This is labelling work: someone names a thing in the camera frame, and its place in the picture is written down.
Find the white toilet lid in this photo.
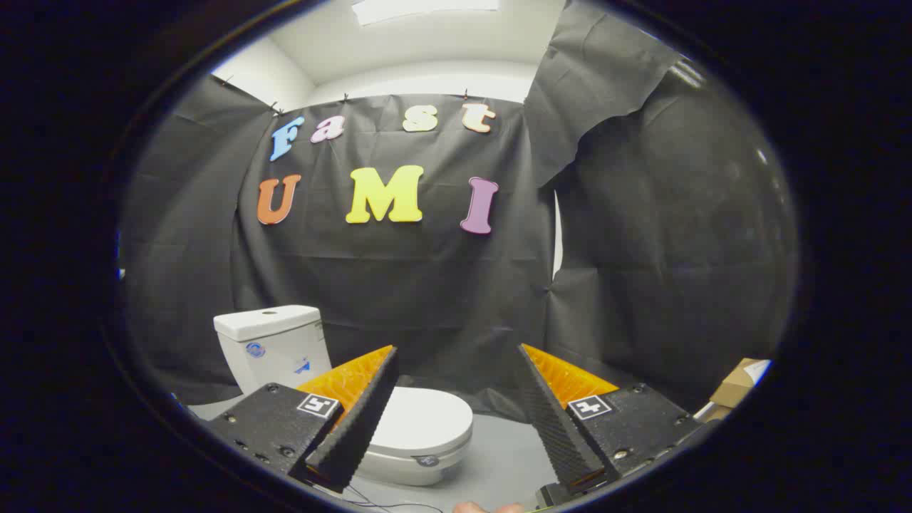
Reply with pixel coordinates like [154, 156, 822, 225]
[369, 387, 475, 468]

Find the cardboard box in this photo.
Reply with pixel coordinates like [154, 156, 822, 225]
[702, 358, 772, 423]

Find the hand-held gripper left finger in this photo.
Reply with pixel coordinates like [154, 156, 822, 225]
[202, 345, 400, 494]

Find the thin cable bundle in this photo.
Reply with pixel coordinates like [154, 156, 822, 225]
[333, 483, 446, 513]

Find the black backdrop cloth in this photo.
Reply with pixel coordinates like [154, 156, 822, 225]
[118, 0, 799, 421]

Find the ceiling light panel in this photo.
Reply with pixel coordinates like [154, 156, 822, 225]
[351, 0, 501, 26]

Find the white ceramic toilet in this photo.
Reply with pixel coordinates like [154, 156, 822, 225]
[214, 305, 475, 487]

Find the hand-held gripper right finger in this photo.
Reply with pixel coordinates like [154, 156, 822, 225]
[517, 343, 706, 499]

